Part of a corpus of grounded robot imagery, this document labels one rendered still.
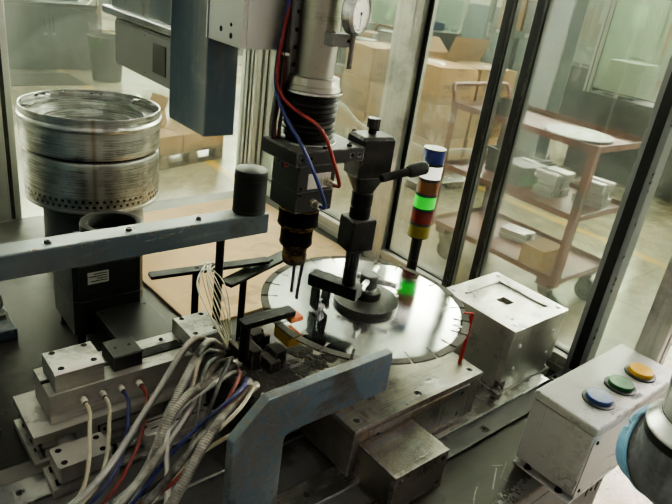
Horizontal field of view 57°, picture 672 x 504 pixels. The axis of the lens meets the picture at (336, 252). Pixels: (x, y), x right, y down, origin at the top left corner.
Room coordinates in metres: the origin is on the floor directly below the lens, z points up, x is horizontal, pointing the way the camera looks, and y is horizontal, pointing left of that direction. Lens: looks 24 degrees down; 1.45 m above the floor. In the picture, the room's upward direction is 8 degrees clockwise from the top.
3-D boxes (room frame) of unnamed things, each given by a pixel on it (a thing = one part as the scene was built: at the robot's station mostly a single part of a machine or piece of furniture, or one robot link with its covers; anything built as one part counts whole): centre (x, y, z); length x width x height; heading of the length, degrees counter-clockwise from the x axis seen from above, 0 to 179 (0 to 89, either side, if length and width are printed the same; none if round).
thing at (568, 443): (0.87, -0.48, 0.82); 0.28 x 0.11 x 0.15; 133
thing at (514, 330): (1.10, -0.35, 0.82); 0.18 x 0.18 x 0.15; 43
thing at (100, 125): (1.37, 0.59, 0.93); 0.31 x 0.31 x 0.36
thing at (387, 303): (0.92, -0.06, 0.96); 0.11 x 0.11 x 0.03
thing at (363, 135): (0.85, -0.03, 1.17); 0.06 x 0.05 x 0.20; 124
